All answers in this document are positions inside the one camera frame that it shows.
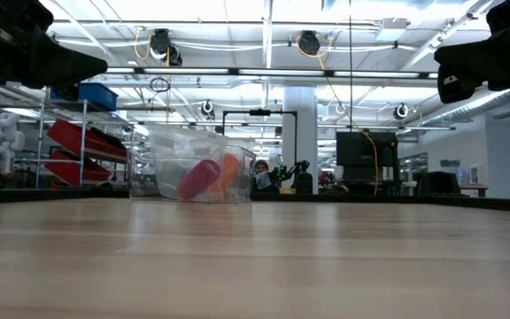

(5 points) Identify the red storage bin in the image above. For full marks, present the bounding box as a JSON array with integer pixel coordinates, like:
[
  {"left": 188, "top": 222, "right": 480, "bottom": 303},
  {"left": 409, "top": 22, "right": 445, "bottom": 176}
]
[
  {"left": 46, "top": 118, "right": 128, "bottom": 159},
  {"left": 44, "top": 149, "right": 115, "bottom": 188}
]

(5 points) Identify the long ceiling light bar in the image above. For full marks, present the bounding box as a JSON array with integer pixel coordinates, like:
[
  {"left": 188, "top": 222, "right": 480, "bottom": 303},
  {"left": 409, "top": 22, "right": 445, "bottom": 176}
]
[{"left": 104, "top": 66, "right": 440, "bottom": 80}]

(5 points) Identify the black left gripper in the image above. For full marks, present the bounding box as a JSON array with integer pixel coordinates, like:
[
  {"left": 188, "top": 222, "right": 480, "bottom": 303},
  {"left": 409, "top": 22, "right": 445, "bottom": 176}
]
[{"left": 0, "top": 0, "right": 109, "bottom": 90}]

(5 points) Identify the orange elastic bandage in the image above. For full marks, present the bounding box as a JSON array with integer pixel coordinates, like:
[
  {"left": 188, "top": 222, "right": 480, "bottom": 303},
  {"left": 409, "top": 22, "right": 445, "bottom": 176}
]
[{"left": 208, "top": 152, "right": 242, "bottom": 199}]

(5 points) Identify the black camera gantry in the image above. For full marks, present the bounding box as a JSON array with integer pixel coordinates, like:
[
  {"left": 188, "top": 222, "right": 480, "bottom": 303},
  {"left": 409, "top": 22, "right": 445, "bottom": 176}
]
[{"left": 221, "top": 107, "right": 299, "bottom": 178}]

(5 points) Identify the black office chair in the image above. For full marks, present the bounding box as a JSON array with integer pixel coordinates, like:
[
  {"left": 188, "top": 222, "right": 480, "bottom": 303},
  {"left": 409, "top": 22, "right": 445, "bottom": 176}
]
[{"left": 416, "top": 170, "right": 464, "bottom": 197}]

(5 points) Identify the black cylindrical stand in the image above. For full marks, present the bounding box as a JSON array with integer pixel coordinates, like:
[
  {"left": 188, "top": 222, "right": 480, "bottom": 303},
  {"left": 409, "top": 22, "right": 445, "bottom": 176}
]
[{"left": 296, "top": 171, "right": 314, "bottom": 194}]

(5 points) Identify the black background robot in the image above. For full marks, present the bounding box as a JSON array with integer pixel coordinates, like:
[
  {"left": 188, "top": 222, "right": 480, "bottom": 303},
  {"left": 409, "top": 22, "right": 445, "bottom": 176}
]
[{"left": 272, "top": 159, "right": 312, "bottom": 190}]

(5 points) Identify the white pillar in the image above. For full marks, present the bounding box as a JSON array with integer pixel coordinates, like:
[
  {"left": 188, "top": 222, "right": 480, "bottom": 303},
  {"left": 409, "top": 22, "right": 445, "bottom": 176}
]
[{"left": 281, "top": 86, "right": 319, "bottom": 195}]

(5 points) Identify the yellow hanging cable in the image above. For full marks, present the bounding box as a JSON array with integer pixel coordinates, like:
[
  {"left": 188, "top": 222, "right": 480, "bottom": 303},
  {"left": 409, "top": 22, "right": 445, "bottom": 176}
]
[{"left": 296, "top": 37, "right": 380, "bottom": 196}]

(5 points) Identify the white robot figure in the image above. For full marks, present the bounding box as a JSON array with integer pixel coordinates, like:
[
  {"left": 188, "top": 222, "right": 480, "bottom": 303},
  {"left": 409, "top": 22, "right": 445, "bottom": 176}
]
[{"left": 0, "top": 112, "right": 26, "bottom": 175}]

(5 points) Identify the large black screen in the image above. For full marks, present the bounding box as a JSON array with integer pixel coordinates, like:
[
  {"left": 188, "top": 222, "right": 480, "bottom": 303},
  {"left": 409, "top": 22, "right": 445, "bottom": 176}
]
[{"left": 336, "top": 131, "right": 399, "bottom": 183}]

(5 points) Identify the person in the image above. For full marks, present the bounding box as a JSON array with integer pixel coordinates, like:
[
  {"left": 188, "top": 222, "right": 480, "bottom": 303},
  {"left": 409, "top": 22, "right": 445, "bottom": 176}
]
[{"left": 252, "top": 159, "right": 279, "bottom": 194}]

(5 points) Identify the blue storage bin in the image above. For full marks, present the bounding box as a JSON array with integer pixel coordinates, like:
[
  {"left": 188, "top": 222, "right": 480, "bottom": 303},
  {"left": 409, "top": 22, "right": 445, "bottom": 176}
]
[{"left": 49, "top": 82, "right": 119, "bottom": 112}]

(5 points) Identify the metal shelf rack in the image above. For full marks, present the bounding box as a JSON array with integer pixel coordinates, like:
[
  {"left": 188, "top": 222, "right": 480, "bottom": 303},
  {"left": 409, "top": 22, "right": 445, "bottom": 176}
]
[{"left": 15, "top": 83, "right": 176, "bottom": 191}]

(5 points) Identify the thin black vertical rod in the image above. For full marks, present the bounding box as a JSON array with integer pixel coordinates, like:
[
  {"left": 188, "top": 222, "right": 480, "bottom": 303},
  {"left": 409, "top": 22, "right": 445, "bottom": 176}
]
[{"left": 348, "top": 0, "right": 354, "bottom": 132}]

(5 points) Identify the clear plastic container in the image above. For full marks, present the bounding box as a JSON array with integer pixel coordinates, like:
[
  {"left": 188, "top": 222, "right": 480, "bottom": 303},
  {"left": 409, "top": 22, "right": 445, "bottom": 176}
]
[{"left": 127, "top": 124, "right": 258, "bottom": 204}]

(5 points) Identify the black metal table frame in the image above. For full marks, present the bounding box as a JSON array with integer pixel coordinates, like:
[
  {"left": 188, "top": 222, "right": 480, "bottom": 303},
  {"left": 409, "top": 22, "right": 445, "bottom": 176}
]
[{"left": 0, "top": 188, "right": 510, "bottom": 213}]

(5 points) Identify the pink elastic bandage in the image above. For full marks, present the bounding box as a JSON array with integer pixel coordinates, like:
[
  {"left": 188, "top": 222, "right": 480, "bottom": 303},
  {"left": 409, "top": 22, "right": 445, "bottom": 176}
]
[{"left": 176, "top": 159, "right": 222, "bottom": 201}]

